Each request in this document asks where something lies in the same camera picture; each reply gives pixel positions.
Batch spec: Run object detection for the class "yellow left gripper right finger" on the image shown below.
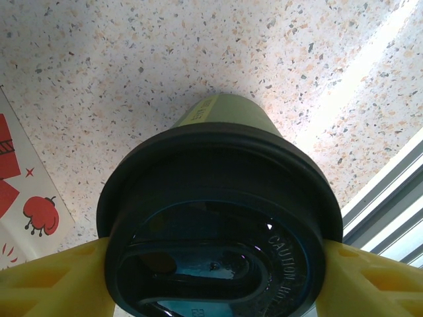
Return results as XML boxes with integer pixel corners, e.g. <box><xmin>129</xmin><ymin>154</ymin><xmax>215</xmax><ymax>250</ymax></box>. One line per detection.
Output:
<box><xmin>315</xmin><ymin>238</ymin><xmax>423</xmax><ymax>317</ymax></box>

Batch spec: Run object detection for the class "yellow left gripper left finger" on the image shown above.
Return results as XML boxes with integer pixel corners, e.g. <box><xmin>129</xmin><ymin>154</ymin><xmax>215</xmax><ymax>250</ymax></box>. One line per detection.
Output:
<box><xmin>0</xmin><ymin>238</ymin><xmax>116</xmax><ymax>317</ymax></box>

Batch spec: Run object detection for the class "green paper coffee cup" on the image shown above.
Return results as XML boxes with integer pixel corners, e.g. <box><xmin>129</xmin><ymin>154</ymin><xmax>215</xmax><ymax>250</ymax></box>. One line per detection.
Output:
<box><xmin>174</xmin><ymin>92</ymin><xmax>284</xmax><ymax>139</ymax></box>

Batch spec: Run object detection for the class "white red printed paper bag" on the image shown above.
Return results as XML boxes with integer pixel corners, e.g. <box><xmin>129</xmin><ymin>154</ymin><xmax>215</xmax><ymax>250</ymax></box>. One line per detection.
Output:
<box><xmin>0</xmin><ymin>84</ymin><xmax>76</xmax><ymax>273</ymax></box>

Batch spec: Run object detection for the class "aluminium front frame rail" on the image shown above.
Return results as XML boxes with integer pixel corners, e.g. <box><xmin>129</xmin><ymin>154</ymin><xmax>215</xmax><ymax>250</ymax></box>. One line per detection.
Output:
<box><xmin>340</xmin><ymin>133</ymin><xmax>423</xmax><ymax>268</ymax></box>

